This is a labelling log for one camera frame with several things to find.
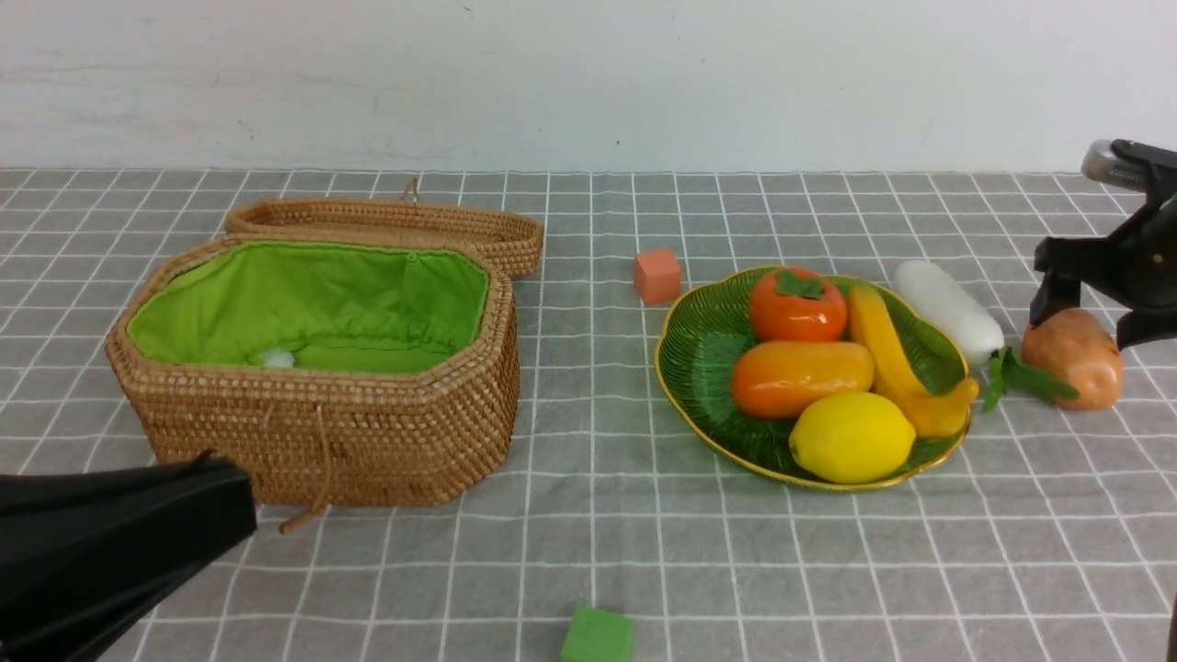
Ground orange foam cube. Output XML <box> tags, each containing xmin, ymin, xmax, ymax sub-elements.
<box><xmin>632</xmin><ymin>247</ymin><xmax>681</xmax><ymax>305</ymax></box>

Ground woven rattan basket lid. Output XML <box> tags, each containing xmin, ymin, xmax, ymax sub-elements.
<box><xmin>224</xmin><ymin>179</ymin><xmax>545</xmax><ymax>279</ymax></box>

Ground green foam cube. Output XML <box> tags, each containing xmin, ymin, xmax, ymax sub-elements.
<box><xmin>560</xmin><ymin>604</ymin><xmax>636</xmax><ymax>662</ymax></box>

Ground woven rattan basket green lining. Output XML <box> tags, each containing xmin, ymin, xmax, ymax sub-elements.
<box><xmin>105</xmin><ymin>232</ymin><xmax>521</xmax><ymax>510</ymax></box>

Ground yellow lemon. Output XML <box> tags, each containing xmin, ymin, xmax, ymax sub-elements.
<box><xmin>789</xmin><ymin>393</ymin><xmax>917</xmax><ymax>485</ymax></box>

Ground orange persimmon green leaf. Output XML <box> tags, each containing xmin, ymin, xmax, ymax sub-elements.
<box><xmin>749</xmin><ymin>267</ymin><xmax>847</xmax><ymax>342</ymax></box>

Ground orange mango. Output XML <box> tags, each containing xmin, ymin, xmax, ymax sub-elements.
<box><xmin>730</xmin><ymin>340</ymin><xmax>875</xmax><ymax>419</ymax></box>

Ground brown potato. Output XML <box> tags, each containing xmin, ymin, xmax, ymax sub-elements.
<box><xmin>1020</xmin><ymin>307</ymin><xmax>1124</xmax><ymax>411</ymax></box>

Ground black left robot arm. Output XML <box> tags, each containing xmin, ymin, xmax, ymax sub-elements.
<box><xmin>1</xmin><ymin>451</ymin><xmax>257</xmax><ymax>661</ymax></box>

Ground grey checked tablecloth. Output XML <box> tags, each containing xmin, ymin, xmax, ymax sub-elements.
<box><xmin>0</xmin><ymin>170</ymin><xmax>1177</xmax><ymax>662</ymax></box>

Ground yellow banana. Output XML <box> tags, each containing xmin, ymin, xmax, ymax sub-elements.
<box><xmin>847</xmin><ymin>282</ymin><xmax>979</xmax><ymax>439</ymax></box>

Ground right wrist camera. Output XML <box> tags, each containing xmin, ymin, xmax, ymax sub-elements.
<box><xmin>1080</xmin><ymin>139</ymin><xmax>1176</xmax><ymax>207</ymax></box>

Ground white radish green leaves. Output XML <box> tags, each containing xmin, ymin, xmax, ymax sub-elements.
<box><xmin>895</xmin><ymin>260</ymin><xmax>1080</xmax><ymax>412</ymax></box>

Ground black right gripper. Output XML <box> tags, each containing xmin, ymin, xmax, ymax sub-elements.
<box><xmin>1029</xmin><ymin>198</ymin><xmax>1177</xmax><ymax>350</ymax></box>

